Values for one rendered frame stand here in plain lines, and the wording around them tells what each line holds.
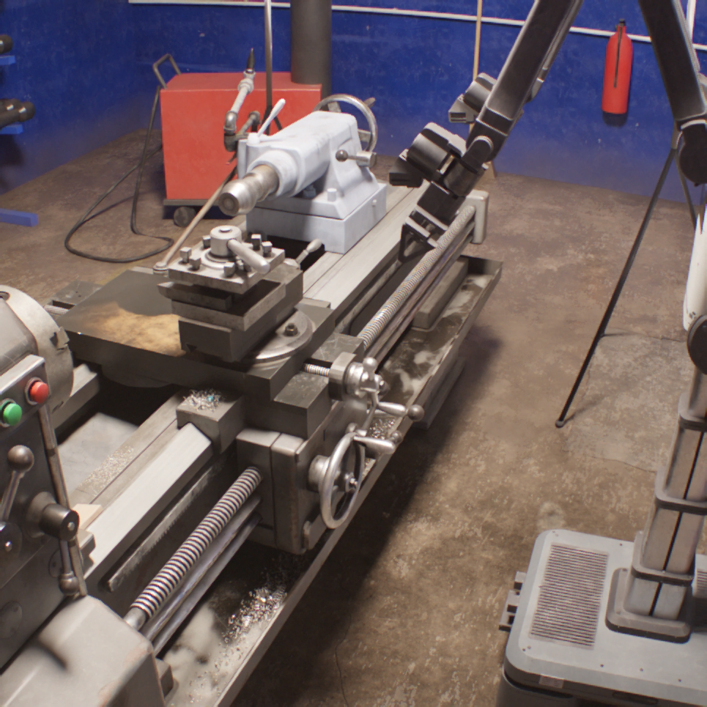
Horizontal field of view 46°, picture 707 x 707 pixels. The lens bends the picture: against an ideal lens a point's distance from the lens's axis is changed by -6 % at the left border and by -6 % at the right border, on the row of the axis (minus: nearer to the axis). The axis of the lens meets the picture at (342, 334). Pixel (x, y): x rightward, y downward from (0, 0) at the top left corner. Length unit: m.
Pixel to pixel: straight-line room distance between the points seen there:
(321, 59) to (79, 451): 3.19
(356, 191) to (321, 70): 2.24
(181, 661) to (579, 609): 0.96
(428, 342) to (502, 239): 1.98
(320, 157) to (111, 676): 1.53
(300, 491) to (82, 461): 0.46
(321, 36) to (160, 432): 3.24
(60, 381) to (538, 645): 1.25
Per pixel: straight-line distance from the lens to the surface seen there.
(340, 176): 2.50
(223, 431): 1.74
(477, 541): 2.76
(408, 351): 2.88
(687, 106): 1.42
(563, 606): 2.23
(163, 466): 1.66
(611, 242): 4.98
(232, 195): 2.13
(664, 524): 2.02
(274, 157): 2.30
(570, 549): 2.39
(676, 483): 1.97
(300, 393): 1.78
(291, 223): 2.51
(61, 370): 1.49
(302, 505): 1.86
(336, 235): 2.46
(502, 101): 1.44
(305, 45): 4.70
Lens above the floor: 1.84
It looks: 29 degrees down
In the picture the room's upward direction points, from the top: straight up
